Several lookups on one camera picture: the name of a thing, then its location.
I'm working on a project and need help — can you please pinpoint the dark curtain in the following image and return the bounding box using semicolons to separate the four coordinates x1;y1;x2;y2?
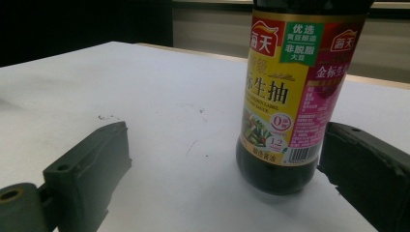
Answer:
0;0;174;69

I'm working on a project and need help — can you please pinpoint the white table cover sheet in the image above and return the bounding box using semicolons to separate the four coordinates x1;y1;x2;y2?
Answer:
0;41;410;232

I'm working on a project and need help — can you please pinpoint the dark soy sauce bottle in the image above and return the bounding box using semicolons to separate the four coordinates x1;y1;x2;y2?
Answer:
235;0;375;196

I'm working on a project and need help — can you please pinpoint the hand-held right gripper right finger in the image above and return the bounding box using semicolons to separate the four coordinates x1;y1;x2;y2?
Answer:
317;121;410;232

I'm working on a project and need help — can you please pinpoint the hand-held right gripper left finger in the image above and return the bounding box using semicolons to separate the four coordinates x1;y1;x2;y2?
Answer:
42;121;133;232

